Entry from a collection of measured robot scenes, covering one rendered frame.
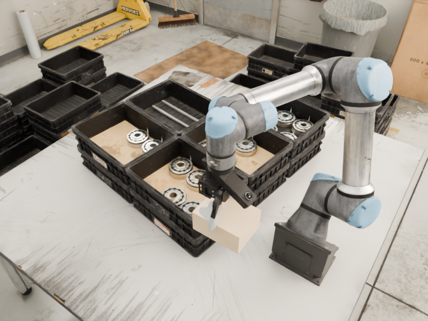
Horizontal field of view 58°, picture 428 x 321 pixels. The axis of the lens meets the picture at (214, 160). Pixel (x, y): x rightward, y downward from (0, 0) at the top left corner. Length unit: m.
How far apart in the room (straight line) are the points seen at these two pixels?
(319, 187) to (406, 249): 1.37
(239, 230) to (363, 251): 0.70
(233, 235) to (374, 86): 0.57
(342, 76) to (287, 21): 3.41
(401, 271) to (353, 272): 1.01
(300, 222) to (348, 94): 0.48
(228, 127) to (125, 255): 0.84
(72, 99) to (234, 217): 2.01
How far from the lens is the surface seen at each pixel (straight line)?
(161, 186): 1.62
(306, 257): 1.44
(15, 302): 2.49
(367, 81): 1.17
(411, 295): 2.51
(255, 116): 0.96
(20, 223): 1.83
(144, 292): 1.49
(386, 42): 4.30
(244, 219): 1.12
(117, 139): 1.90
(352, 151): 1.26
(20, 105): 3.22
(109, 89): 3.18
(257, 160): 1.73
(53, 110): 2.85
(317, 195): 1.41
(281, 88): 1.16
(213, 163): 0.97
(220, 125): 0.90
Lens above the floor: 1.97
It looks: 41 degrees down
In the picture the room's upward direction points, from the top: straight up
